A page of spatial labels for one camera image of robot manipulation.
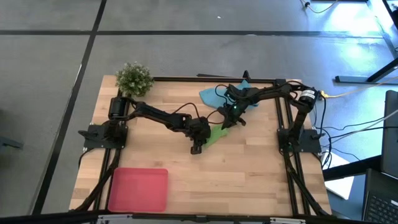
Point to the black desk beam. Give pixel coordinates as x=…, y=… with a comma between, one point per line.
x=351, y=169

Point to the black laptop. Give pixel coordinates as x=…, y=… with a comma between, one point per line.
x=382, y=202

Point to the black desk leg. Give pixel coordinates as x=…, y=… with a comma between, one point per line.
x=351, y=79

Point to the pink plastic basket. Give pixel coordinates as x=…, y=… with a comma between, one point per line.
x=138, y=189

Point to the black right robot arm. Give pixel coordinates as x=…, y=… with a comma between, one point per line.
x=273, y=91

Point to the white paper sheet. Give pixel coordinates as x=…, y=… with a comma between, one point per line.
x=342, y=186

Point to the green microfiber towel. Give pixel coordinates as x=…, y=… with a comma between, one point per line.
x=216, y=135

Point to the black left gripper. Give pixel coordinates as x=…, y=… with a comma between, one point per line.
x=199, y=130

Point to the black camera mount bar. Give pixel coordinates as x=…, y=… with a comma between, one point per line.
x=199, y=219

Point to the black aluminium table frame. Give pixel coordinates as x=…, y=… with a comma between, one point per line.
x=186, y=79

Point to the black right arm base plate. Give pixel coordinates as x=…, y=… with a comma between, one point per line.
x=311, y=141

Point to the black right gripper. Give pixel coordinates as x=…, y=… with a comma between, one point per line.
x=233, y=112

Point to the silver metal bracket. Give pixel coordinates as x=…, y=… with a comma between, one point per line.
x=113, y=218
x=287, y=221

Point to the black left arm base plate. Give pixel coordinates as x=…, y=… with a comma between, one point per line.
x=93, y=141

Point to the blue microfiber towel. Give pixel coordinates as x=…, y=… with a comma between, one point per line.
x=211, y=98

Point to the black clamp bracket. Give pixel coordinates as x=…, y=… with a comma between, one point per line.
x=246, y=75

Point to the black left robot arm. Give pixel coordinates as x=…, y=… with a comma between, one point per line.
x=155, y=116

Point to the grey chair base leg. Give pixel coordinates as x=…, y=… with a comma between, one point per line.
x=11, y=143

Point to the artificial green potted plant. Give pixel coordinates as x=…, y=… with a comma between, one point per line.
x=134, y=79

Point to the black monitor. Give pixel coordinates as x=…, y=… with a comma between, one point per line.
x=391, y=140

